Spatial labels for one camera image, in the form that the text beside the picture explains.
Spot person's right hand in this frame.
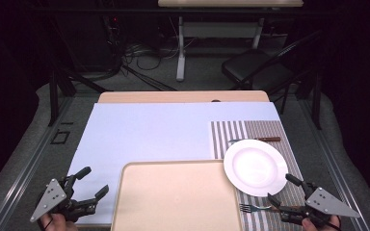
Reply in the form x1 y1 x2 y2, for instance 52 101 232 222
301 215 342 231

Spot black floor socket frame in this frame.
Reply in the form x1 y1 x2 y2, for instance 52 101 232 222
50 129 71 145

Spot white plate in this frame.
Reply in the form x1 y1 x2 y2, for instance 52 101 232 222
223 139 289 197

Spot white-legged desk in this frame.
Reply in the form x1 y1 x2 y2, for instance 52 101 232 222
157 0 304 83

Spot black folding chair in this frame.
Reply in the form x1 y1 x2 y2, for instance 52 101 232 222
221 30 322 115

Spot pale blue table sheet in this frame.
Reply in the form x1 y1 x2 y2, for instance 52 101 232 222
66 101 282 227

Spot knife with wooden handle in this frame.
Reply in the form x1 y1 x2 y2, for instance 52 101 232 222
226 137 282 144

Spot beige tray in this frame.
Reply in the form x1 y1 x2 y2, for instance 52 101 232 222
110 159 244 231

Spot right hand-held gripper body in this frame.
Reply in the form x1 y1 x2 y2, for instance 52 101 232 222
280 182 361 227

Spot black metal stand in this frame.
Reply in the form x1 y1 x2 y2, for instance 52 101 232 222
297 68 323 131
47 68 110 127

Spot striped placemat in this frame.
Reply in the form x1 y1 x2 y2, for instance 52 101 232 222
209 119 306 231

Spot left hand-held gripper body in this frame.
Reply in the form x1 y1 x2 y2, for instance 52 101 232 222
29 176 97 223

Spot metal floor rail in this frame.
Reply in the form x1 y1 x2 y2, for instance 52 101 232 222
0 95 75 231
298 98 370 231

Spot white cables on floor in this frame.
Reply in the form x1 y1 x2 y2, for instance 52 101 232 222
123 38 196 62

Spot fork with wooden handle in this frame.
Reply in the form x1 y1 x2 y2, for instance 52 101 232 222
239 203 303 214

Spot person's left hand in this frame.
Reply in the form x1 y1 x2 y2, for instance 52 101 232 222
40 213 78 231

